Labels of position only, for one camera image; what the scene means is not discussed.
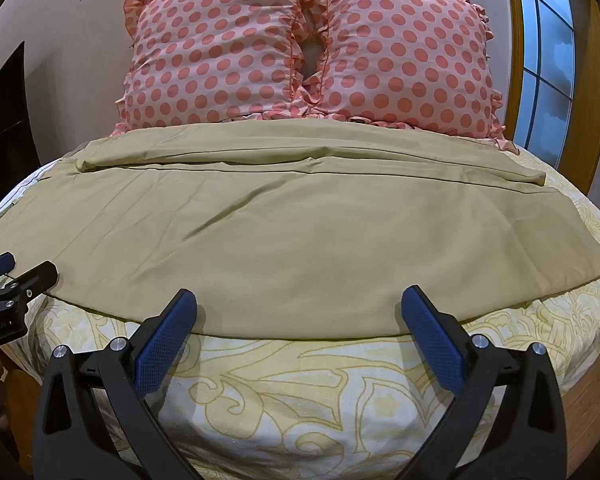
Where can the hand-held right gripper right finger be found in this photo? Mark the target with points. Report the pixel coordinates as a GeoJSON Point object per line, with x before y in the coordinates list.
{"type": "Point", "coordinates": [434, 340]}

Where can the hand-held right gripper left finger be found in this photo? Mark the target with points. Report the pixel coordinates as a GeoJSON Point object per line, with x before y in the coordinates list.
{"type": "Point", "coordinates": [161, 345]}

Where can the khaki pants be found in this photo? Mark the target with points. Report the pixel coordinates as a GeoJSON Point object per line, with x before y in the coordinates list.
{"type": "Point", "coordinates": [300, 232]}

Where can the dark wooden furniture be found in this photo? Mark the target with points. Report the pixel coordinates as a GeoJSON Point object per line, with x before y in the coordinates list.
{"type": "Point", "coordinates": [5, 125]}

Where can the yellow floral bed sheet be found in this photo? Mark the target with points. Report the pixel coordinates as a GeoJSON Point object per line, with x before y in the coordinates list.
{"type": "Point", "coordinates": [300, 410]}

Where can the pink polka dot pillow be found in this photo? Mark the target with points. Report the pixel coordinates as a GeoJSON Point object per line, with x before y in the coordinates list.
{"type": "Point", "coordinates": [405, 55]}
{"type": "Point", "coordinates": [215, 50]}

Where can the wooden framed window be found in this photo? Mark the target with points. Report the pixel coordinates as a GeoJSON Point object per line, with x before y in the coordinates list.
{"type": "Point", "coordinates": [550, 60]}

